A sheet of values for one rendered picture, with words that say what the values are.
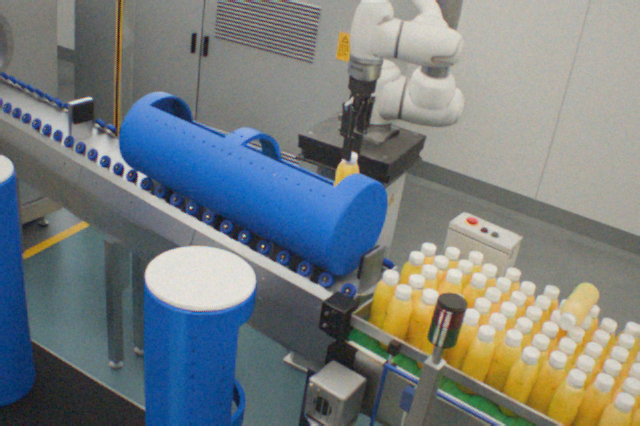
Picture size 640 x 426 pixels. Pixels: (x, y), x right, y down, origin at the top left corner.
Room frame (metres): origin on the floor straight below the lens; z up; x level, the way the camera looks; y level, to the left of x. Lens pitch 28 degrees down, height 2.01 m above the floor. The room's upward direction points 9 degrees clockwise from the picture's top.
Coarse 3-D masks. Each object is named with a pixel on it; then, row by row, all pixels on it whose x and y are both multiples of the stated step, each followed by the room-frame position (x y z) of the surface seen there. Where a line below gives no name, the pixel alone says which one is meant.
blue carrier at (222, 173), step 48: (144, 96) 2.12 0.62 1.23; (144, 144) 1.97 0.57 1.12; (192, 144) 1.89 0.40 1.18; (240, 144) 1.85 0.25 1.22; (192, 192) 1.86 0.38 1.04; (240, 192) 1.74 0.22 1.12; (288, 192) 1.68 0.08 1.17; (336, 192) 1.65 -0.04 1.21; (384, 192) 1.77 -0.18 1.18; (288, 240) 1.65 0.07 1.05; (336, 240) 1.58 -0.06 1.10
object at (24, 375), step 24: (0, 192) 1.75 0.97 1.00; (0, 216) 1.74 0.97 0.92; (0, 240) 1.73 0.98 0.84; (0, 264) 1.72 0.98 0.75; (0, 288) 1.71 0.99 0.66; (24, 288) 1.84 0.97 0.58; (0, 312) 1.71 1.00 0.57; (24, 312) 1.81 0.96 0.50; (0, 336) 1.70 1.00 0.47; (24, 336) 1.79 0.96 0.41; (0, 360) 1.69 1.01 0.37; (24, 360) 1.77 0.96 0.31; (0, 384) 1.68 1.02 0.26; (24, 384) 1.75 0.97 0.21
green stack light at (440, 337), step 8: (432, 320) 1.14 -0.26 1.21; (432, 328) 1.13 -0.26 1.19; (440, 328) 1.12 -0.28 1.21; (432, 336) 1.13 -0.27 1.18; (440, 336) 1.12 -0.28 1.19; (448, 336) 1.11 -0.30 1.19; (456, 336) 1.12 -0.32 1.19; (432, 344) 1.12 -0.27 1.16; (440, 344) 1.12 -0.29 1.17; (448, 344) 1.12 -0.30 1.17
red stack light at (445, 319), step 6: (438, 306) 1.13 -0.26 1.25; (438, 312) 1.13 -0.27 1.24; (444, 312) 1.12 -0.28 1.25; (450, 312) 1.12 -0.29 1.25; (462, 312) 1.12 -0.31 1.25; (438, 318) 1.13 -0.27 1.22; (444, 318) 1.12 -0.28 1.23; (450, 318) 1.11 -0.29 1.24; (456, 318) 1.12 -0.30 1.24; (462, 318) 1.13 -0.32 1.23; (438, 324) 1.12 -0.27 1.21; (444, 324) 1.12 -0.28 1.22; (450, 324) 1.11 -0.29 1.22; (456, 324) 1.12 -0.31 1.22; (462, 324) 1.14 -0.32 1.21
